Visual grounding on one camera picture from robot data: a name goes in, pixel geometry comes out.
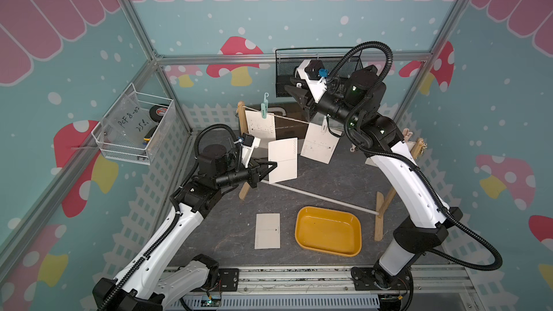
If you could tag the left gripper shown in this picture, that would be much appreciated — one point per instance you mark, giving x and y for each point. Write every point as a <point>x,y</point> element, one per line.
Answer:
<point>253,173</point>

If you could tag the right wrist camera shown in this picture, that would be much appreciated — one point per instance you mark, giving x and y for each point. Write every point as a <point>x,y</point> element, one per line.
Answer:
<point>314,73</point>

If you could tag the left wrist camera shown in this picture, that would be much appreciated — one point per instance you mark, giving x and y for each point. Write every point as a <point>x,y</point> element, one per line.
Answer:
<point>248,144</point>

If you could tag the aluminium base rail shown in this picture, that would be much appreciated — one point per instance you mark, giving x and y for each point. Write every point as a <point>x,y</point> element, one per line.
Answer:
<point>424,287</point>

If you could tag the brown lid toolbox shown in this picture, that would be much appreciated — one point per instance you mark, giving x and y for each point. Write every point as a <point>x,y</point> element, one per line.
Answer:
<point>290,120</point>

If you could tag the yellow plastic tray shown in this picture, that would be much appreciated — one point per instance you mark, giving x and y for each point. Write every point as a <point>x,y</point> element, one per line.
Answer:
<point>328,231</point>

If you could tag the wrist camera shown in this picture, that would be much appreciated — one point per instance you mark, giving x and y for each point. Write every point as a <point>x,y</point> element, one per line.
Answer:
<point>248,144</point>
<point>314,73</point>

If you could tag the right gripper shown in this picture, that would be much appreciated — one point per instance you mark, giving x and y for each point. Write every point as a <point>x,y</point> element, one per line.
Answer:
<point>310,104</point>

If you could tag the plastic labelled bag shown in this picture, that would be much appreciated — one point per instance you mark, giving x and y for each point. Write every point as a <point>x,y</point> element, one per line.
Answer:
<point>130,120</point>

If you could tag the yellow handled tool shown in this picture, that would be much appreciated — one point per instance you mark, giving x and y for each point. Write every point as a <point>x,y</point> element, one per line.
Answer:
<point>147,145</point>

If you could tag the green clothespin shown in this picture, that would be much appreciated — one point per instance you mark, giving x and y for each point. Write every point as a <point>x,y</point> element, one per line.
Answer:
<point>264,106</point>

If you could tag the postcard under green clothespin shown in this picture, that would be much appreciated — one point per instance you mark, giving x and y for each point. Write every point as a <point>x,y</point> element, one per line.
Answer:
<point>261,127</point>

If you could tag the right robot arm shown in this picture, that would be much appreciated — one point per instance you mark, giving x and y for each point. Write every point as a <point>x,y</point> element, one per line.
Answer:
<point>350,93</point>

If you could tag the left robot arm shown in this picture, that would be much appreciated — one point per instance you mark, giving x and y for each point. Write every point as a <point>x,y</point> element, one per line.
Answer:
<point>221,163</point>

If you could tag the pink clothespin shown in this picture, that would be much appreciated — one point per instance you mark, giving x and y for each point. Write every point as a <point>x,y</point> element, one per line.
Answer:
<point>407,135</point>

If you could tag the white wire mesh basket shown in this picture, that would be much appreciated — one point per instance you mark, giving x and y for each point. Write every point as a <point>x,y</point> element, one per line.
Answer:
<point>118,149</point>

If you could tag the black tape roll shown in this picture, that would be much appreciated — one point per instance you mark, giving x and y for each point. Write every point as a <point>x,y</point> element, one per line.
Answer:
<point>157,112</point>

